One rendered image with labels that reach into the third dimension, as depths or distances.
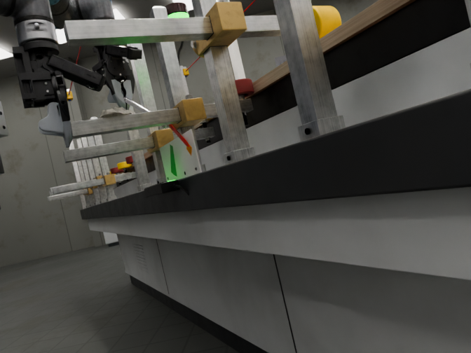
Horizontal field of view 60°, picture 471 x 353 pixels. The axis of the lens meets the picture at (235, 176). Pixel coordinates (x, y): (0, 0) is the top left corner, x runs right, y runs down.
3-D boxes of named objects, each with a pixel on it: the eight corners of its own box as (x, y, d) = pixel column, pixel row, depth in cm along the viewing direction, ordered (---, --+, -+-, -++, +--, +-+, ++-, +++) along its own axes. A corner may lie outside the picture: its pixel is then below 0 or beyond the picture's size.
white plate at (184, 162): (199, 173, 90) (189, 129, 90) (166, 183, 113) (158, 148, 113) (202, 172, 90) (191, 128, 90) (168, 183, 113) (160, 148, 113)
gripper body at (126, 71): (118, 87, 122) (109, 48, 122) (134, 78, 116) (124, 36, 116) (95, 87, 116) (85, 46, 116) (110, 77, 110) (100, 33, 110)
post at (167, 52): (196, 198, 97) (151, 4, 98) (191, 199, 100) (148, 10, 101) (209, 195, 99) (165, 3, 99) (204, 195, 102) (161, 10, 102)
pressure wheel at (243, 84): (239, 124, 97) (228, 78, 98) (225, 131, 105) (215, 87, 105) (267, 119, 101) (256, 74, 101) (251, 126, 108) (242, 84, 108)
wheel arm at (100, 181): (54, 195, 194) (52, 187, 194) (54, 196, 197) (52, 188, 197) (142, 177, 214) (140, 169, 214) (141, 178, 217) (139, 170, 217)
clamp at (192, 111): (186, 121, 91) (181, 99, 91) (169, 133, 103) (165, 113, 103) (209, 118, 93) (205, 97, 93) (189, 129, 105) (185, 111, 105)
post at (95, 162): (104, 213, 231) (85, 131, 232) (103, 213, 235) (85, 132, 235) (111, 211, 233) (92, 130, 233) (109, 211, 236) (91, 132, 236)
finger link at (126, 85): (126, 115, 120) (119, 85, 120) (137, 110, 116) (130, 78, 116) (117, 115, 118) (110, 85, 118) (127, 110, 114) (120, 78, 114)
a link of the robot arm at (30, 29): (54, 34, 88) (55, 17, 81) (58, 54, 88) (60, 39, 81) (15, 35, 85) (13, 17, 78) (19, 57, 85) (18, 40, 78)
